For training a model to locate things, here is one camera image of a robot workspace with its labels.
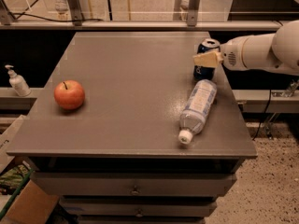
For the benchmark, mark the brown cardboard box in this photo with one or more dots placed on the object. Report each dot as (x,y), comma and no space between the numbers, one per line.
(32,206)

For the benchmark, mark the grey drawer cabinet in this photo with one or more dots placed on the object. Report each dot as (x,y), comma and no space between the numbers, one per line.
(125,134)

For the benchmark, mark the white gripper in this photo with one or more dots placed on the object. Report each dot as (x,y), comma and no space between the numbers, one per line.
(231,55)

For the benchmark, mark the blue pepsi can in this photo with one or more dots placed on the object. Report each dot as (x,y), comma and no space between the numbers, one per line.
(200,72)

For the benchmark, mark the white pump dispenser bottle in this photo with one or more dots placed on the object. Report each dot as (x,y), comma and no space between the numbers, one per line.
(17,82)

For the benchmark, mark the upper drawer knob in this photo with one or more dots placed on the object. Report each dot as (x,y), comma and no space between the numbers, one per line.
(135,191)

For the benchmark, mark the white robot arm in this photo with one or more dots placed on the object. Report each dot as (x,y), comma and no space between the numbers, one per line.
(275,53)

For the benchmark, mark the clear plastic bottle blue label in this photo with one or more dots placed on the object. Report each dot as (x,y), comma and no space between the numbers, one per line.
(193,117)

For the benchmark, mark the red apple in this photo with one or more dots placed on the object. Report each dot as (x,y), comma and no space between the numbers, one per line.
(69,95)

